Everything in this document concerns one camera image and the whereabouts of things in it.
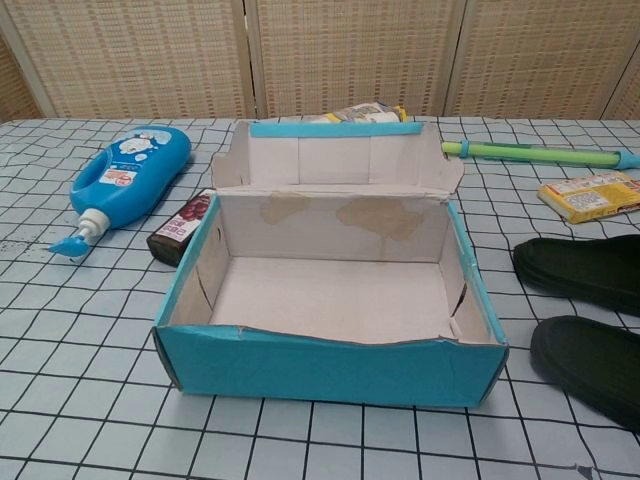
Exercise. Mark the woven folding screen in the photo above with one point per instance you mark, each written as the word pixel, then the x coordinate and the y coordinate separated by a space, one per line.
pixel 150 50

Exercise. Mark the blue checkered tablecloth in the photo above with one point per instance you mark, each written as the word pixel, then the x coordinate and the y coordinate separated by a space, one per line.
pixel 100 350

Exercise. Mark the blue detergent pump bottle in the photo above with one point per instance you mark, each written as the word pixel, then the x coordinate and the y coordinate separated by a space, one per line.
pixel 135 170

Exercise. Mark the dark brown syrup bottle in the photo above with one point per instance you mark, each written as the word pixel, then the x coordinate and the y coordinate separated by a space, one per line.
pixel 175 235

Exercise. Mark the black slipper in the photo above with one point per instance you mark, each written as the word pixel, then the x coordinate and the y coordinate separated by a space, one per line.
pixel 590 270
pixel 595 360

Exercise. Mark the blue cardboard shoebox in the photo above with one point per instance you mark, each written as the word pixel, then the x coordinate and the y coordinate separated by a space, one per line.
pixel 325 370

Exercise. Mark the yellow flat packet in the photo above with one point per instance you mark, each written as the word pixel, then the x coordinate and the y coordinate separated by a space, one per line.
pixel 590 197

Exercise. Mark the green plastic tube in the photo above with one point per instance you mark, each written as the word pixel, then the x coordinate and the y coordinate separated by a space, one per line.
pixel 525 152

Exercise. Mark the white yellow bag roll package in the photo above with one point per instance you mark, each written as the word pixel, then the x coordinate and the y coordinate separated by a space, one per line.
pixel 360 114

